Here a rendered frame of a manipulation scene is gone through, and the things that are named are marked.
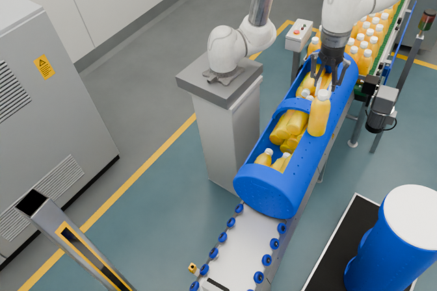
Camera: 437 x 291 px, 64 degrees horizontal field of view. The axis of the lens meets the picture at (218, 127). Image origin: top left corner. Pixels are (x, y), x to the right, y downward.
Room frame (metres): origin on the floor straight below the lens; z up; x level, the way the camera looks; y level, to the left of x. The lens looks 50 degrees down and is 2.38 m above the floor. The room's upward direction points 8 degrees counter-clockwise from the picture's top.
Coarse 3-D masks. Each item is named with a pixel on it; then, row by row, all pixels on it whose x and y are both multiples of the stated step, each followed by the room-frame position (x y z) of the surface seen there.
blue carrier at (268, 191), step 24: (288, 96) 1.25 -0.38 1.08; (336, 96) 1.10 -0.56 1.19; (336, 120) 1.01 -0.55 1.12; (264, 144) 0.99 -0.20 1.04; (312, 144) 0.84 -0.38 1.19; (240, 168) 0.80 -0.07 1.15; (264, 168) 0.74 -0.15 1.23; (288, 168) 0.73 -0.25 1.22; (312, 168) 0.76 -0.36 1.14; (240, 192) 0.75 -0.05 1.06; (264, 192) 0.68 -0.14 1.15; (288, 192) 0.64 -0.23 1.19; (288, 216) 0.62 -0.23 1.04
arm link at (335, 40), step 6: (324, 30) 0.87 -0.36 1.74; (324, 36) 0.87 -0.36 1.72; (330, 36) 0.85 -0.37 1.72; (336, 36) 0.84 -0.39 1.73; (342, 36) 0.84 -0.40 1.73; (348, 36) 0.85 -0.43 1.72; (324, 42) 0.86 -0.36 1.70; (330, 42) 0.85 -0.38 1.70; (336, 42) 0.84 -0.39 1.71; (342, 42) 0.84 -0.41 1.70
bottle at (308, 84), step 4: (320, 64) 1.38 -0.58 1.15; (316, 68) 1.36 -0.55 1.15; (324, 68) 1.36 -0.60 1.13; (316, 72) 1.33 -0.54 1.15; (324, 72) 1.35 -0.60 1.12; (308, 76) 1.31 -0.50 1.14; (320, 76) 1.31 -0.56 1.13; (308, 80) 1.28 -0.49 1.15; (312, 80) 1.27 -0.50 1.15; (304, 84) 1.26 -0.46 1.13; (308, 84) 1.25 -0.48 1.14; (312, 84) 1.25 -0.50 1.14; (304, 88) 1.25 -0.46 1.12; (308, 88) 1.24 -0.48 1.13; (312, 88) 1.23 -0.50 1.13; (312, 92) 1.23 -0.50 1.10
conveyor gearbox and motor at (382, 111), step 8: (384, 88) 1.41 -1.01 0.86; (392, 88) 1.40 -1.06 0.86; (376, 96) 1.37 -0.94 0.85; (384, 96) 1.35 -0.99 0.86; (392, 96) 1.34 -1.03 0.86; (376, 104) 1.36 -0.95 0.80; (384, 104) 1.33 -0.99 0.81; (392, 104) 1.31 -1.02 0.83; (376, 112) 1.34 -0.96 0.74; (384, 112) 1.32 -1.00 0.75; (392, 112) 1.32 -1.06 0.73; (368, 120) 1.39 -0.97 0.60; (376, 120) 1.34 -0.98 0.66; (384, 120) 1.32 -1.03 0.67; (392, 120) 1.31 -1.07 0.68; (368, 128) 1.36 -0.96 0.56; (376, 128) 1.33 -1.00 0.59; (392, 128) 1.34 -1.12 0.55
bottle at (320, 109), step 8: (312, 104) 0.88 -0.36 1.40; (320, 104) 0.86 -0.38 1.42; (328, 104) 0.86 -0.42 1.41; (312, 112) 0.87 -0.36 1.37; (320, 112) 0.85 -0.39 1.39; (328, 112) 0.85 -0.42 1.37; (312, 120) 0.86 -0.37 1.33; (320, 120) 0.84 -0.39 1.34; (312, 128) 0.85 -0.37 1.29; (320, 128) 0.84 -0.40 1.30
